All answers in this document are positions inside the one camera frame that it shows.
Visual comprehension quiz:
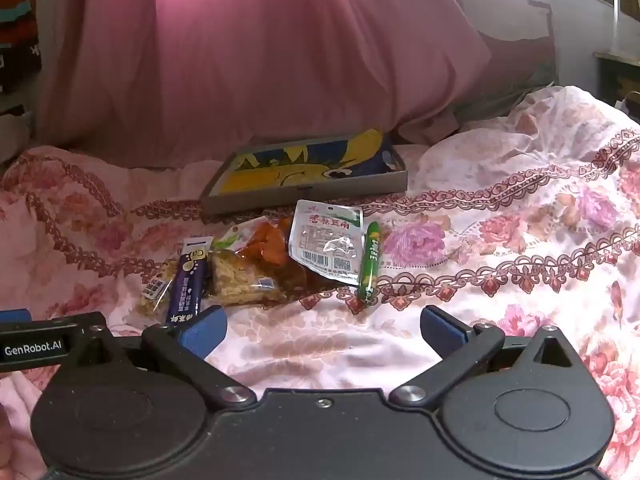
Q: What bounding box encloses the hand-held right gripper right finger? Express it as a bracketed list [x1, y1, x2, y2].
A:
[389, 305, 581, 407]

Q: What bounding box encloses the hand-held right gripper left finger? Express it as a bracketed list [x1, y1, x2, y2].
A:
[75, 305, 257, 408]

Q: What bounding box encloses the clear orange snack packet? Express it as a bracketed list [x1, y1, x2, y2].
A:
[215, 216, 321, 296]

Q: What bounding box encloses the nut bar packet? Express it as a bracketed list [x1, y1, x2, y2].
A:
[136, 259, 177, 318]
[207, 250, 283, 308]

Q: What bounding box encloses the pink curtain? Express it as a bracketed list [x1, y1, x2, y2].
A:
[37, 0, 493, 168]

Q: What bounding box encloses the cartoon print box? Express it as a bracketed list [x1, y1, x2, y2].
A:
[200, 128, 409, 217]

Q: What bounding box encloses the green sausage stick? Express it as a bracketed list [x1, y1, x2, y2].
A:
[357, 220, 382, 306]

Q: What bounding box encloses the grey cloth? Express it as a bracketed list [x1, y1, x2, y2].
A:
[450, 67, 558, 126]

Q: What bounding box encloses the white tofu snack packet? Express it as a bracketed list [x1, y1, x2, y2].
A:
[289, 199, 364, 281]

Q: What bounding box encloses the colourful striped cloth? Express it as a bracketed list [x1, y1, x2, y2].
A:
[0, 0, 42, 96]

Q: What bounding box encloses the purple stick packet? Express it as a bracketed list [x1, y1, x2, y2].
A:
[165, 236, 215, 328]

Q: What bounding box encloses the floral pink bedsheet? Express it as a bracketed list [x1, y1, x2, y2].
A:
[0, 85, 640, 480]

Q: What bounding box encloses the dark wooden furniture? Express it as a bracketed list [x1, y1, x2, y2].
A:
[594, 51, 640, 113]

